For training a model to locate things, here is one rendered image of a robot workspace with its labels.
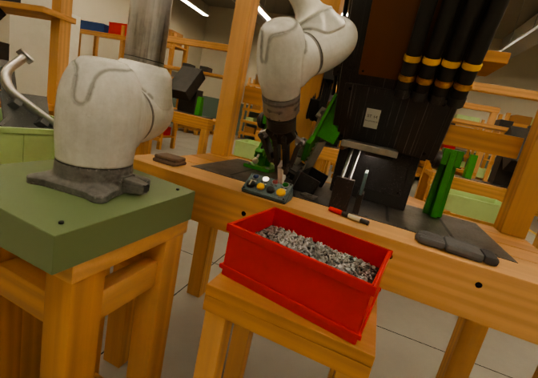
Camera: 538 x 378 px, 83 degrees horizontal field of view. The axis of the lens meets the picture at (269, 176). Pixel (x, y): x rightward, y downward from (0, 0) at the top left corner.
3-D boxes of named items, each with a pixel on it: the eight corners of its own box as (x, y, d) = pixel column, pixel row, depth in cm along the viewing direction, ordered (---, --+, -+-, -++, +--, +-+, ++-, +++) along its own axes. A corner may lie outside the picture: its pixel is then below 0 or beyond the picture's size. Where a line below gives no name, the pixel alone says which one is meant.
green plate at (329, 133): (325, 157, 110) (355, 103, 104) (306, 146, 112) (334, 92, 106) (331, 155, 120) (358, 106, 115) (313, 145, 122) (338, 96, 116)
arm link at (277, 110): (292, 106, 67) (291, 128, 71) (306, 86, 72) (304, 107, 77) (254, 98, 69) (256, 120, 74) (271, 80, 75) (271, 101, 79)
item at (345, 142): (395, 162, 86) (399, 152, 85) (339, 149, 91) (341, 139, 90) (391, 154, 122) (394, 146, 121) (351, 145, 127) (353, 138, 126)
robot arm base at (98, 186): (118, 210, 59) (120, 182, 58) (22, 181, 62) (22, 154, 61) (166, 187, 77) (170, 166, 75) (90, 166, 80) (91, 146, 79)
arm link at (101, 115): (32, 158, 60) (35, 41, 55) (86, 145, 78) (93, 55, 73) (114, 174, 61) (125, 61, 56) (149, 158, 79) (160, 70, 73)
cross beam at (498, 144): (516, 158, 128) (524, 138, 127) (242, 102, 168) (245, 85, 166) (511, 158, 133) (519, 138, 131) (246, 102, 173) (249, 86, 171)
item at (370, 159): (403, 211, 118) (431, 124, 112) (327, 190, 128) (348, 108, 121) (401, 202, 135) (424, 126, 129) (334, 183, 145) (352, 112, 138)
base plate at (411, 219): (515, 269, 86) (519, 263, 86) (190, 170, 120) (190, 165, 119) (474, 227, 125) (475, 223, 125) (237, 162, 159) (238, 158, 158)
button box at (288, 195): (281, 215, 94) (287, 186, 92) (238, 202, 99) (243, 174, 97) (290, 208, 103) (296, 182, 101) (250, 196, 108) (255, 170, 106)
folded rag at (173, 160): (151, 160, 114) (152, 153, 113) (165, 158, 121) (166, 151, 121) (174, 167, 111) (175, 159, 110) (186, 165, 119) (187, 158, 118)
